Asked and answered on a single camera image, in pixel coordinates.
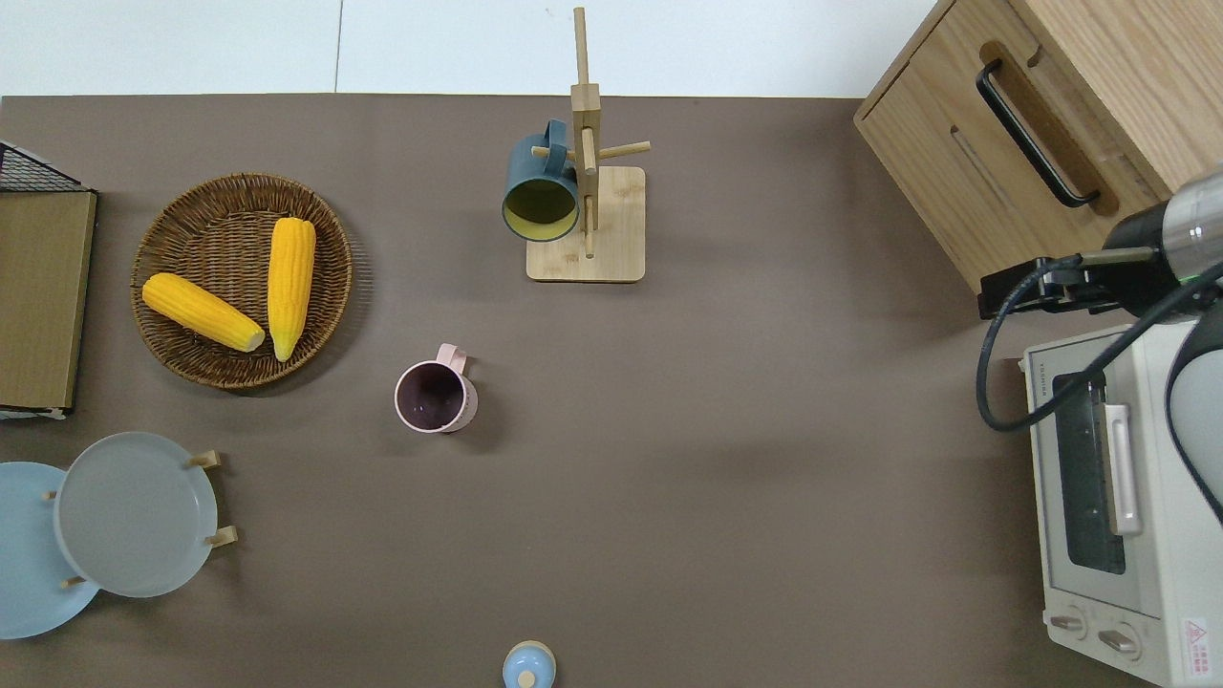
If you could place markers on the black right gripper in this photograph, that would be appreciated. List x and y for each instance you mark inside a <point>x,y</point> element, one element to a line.
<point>1147,277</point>

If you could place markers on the pink ribbed mug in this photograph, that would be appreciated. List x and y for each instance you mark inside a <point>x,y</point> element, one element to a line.
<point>432,397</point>

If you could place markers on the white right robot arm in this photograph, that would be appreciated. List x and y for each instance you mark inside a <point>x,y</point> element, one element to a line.
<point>1199,229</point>

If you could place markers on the white toaster oven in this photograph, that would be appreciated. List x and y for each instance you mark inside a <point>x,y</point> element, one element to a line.
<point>1170,573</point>

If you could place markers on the brown table mat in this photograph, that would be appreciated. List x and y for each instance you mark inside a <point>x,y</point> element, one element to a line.
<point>717,430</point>

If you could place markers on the wooden mug tree stand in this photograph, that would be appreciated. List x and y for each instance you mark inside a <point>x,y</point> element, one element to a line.
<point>611,239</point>

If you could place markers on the dark blue ribbed mug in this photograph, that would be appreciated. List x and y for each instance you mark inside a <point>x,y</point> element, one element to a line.
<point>540,162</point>

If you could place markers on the small blue round button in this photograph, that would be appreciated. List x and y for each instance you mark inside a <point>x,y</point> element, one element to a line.
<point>528,666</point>

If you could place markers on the yellow corn cob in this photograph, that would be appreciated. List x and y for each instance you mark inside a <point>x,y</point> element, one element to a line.
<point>291,277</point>
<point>201,311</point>

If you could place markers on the brown wicker basket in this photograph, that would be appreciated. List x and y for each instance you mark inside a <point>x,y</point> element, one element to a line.
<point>205,229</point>

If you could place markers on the wooden plate rack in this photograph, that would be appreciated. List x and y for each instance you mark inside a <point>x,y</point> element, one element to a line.
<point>225,537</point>

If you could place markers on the grey plate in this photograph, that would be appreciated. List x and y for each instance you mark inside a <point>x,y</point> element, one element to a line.
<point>134,516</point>

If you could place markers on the light blue plate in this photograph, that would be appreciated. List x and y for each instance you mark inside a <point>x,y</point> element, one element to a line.
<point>24,564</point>

